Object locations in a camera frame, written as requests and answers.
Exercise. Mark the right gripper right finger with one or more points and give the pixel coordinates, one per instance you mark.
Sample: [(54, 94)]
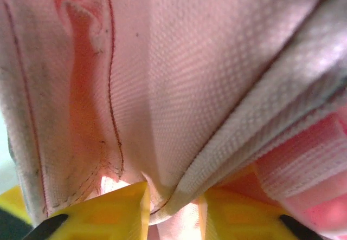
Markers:
[(238, 218)]

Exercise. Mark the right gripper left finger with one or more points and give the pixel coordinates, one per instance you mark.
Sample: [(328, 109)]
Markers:
[(108, 215)]

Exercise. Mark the pink backpack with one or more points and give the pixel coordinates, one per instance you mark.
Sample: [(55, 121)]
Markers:
[(173, 61)]

